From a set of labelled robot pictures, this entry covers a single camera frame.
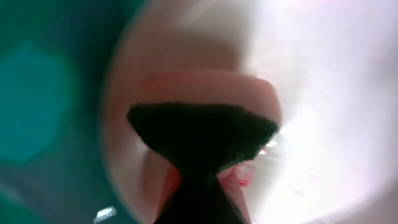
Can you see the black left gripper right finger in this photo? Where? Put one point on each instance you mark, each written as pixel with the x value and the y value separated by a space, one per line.
pixel 223 203

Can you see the green red sponge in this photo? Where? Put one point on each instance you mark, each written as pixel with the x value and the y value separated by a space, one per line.
pixel 204 123

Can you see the pink white plate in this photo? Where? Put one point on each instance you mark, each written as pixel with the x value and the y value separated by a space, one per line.
pixel 334 67

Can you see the teal plastic tray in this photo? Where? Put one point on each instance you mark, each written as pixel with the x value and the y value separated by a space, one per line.
pixel 54 56

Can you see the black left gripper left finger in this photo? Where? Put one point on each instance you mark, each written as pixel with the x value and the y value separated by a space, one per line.
pixel 176 201

